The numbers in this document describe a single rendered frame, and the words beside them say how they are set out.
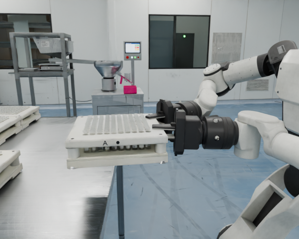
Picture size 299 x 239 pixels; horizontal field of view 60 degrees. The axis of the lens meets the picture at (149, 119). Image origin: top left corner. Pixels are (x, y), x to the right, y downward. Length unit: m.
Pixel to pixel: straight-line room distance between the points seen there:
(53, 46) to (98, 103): 1.22
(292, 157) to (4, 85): 6.13
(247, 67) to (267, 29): 5.78
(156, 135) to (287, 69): 0.50
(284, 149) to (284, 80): 0.35
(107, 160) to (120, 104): 2.55
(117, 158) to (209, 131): 0.24
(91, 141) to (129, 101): 2.57
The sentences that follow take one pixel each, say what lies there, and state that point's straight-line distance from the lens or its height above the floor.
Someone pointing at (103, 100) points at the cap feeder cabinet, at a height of 0.69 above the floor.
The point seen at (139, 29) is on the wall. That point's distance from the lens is 5.98.
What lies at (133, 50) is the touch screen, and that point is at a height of 1.27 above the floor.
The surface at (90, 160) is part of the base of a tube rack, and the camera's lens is 0.65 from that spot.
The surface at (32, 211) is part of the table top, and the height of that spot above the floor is 0.89.
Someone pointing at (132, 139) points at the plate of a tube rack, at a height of 1.07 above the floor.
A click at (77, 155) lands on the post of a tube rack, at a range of 0.65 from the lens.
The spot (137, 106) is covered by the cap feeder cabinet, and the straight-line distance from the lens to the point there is 3.19.
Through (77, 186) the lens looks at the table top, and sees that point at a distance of 0.83.
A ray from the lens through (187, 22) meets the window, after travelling 6.18.
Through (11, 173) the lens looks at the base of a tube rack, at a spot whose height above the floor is 0.91.
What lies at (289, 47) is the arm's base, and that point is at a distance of 1.09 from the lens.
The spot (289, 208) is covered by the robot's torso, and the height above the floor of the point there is 0.81.
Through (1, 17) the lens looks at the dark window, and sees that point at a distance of 6.38.
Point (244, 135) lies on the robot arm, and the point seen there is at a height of 1.07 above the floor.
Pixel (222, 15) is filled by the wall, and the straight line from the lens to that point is 6.44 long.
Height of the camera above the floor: 1.28
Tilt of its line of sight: 15 degrees down
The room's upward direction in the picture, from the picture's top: straight up
